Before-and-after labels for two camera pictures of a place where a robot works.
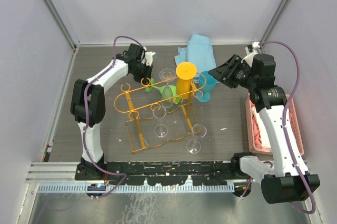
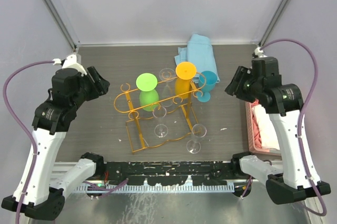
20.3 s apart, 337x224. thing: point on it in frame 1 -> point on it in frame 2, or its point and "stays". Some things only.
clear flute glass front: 198,130 stays
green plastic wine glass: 167,92 -> 147,84
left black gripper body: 141,71 -> 90,89
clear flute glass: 160,130 stays
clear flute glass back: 167,75 stays
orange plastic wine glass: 185,71 stays
